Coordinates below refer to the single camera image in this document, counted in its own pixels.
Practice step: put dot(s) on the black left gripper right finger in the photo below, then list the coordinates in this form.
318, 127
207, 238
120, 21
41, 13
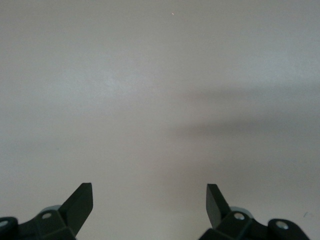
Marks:
215, 207

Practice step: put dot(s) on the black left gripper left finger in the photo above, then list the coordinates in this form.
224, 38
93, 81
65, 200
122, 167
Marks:
75, 210

